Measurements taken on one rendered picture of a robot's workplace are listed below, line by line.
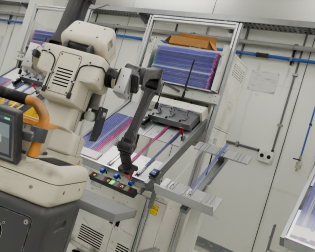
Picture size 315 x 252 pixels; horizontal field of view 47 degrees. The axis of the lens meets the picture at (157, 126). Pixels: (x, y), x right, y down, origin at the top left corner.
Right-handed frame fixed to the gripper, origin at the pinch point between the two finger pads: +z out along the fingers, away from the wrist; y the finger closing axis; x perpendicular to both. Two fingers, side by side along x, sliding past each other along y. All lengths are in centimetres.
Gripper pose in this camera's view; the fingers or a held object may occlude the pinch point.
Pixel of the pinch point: (130, 178)
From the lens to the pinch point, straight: 212.3
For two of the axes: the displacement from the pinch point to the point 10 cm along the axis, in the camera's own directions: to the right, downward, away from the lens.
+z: 1.2, 8.1, 5.7
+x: -5.7, 5.3, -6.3
